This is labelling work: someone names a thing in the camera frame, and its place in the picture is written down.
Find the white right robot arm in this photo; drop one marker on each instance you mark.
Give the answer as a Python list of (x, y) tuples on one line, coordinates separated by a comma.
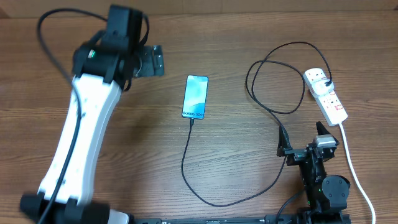
[(326, 194)]

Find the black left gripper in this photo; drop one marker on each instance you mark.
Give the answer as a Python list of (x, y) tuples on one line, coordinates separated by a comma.
[(151, 65)]

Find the white power strip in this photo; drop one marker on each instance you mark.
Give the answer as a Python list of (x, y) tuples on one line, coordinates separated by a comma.
[(330, 106)]

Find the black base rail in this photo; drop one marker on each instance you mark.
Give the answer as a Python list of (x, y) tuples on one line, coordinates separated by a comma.
[(268, 219)]

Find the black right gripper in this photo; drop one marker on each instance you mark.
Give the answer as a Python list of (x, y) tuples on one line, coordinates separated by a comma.
[(294, 155)]

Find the black smartphone blue screen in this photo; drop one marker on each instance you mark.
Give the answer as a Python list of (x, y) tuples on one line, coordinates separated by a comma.
[(195, 97)]

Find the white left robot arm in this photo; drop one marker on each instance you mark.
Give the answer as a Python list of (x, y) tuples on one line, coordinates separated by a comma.
[(103, 68)]

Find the white charger adapter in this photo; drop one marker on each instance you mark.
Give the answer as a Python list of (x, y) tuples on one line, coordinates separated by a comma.
[(321, 88)]

